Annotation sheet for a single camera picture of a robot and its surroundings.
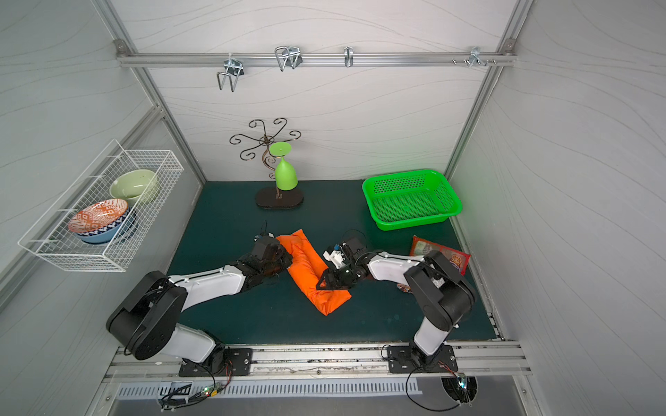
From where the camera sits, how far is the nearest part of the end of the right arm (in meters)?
0.73

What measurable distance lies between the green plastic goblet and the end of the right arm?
30 cm

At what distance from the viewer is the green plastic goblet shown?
875 mm
